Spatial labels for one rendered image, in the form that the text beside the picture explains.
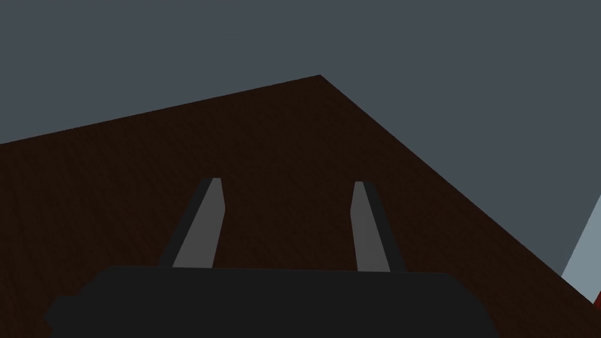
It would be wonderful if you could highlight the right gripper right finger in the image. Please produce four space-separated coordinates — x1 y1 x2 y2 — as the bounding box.
350 181 407 273

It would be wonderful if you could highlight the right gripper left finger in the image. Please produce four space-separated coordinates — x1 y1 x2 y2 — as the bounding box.
158 177 226 269

